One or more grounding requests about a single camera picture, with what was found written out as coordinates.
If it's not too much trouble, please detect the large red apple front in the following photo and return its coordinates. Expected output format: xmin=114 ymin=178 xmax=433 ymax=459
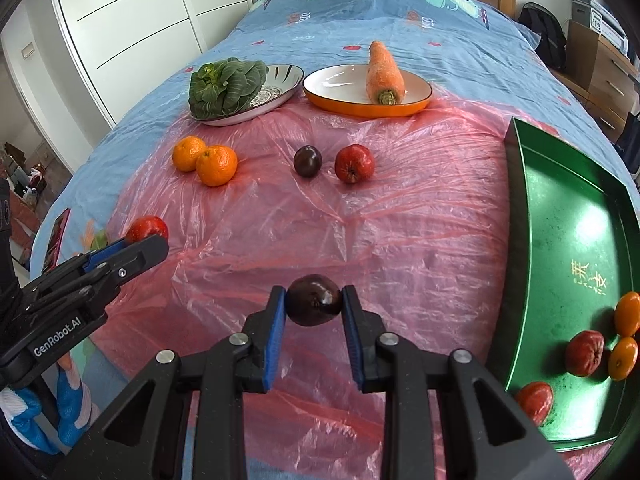
xmin=125 ymin=216 xmax=169 ymax=244

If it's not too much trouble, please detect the mandarin orange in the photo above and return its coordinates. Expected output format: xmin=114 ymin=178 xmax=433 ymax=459
xmin=196 ymin=145 xmax=239 ymax=188
xmin=171 ymin=136 xmax=207 ymax=172

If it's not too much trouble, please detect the small orange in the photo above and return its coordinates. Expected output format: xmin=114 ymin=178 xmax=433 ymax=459
xmin=608 ymin=336 xmax=639 ymax=382

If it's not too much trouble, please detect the dark plum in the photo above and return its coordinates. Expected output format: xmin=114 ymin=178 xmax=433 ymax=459
xmin=293 ymin=145 xmax=322 ymax=179
xmin=284 ymin=274 xmax=344 ymax=327

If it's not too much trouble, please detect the large orange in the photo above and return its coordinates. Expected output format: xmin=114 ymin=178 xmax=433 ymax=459
xmin=614 ymin=292 xmax=640 ymax=337

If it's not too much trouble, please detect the left blue gloved hand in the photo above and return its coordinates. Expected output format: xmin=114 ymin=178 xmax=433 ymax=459
xmin=0 ymin=351 xmax=101 ymax=456

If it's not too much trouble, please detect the red smartphone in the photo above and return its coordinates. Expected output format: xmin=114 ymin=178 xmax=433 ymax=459
xmin=42 ymin=208 xmax=70 ymax=273

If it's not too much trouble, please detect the green bok choy on plate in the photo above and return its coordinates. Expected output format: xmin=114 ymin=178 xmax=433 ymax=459
xmin=188 ymin=58 xmax=269 ymax=122

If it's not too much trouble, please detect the green metal tray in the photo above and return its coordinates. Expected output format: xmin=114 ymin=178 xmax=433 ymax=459
xmin=486 ymin=118 xmax=639 ymax=452

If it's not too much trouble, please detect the white wardrobe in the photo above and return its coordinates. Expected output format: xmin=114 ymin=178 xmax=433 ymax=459
xmin=53 ymin=0 xmax=252 ymax=125

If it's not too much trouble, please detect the white striped plate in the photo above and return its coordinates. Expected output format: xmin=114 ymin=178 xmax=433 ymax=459
xmin=191 ymin=64 xmax=304 ymax=127

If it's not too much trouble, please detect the red plum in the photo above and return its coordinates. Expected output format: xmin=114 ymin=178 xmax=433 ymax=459
xmin=334 ymin=144 xmax=375 ymax=184

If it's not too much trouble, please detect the pink plastic sheet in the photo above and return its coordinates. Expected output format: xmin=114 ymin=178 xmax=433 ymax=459
xmin=92 ymin=94 xmax=616 ymax=480

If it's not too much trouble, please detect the orange oval dish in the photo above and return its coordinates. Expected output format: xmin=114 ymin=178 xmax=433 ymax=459
xmin=303 ymin=64 xmax=434 ymax=119

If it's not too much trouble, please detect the orange carrot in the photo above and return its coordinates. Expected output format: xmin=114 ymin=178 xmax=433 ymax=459
xmin=366 ymin=40 xmax=406 ymax=105

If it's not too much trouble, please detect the wooden drawer cabinet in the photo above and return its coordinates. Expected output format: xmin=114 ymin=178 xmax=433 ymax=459
xmin=552 ymin=21 xmax=639 ymax=142

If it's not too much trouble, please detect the blue patterned bed sheet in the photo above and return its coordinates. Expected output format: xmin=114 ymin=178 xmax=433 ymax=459
xmin=29 ymin=0 xmax=640 ymax=480

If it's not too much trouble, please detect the black backpack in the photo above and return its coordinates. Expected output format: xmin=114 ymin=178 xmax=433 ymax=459
xmin=518 ymin=2 xmax=566 ymax=72

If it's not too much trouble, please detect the grey printer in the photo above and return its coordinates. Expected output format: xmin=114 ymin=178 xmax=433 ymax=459
xmin=570 ymin=0 xmax=629 ymax=55

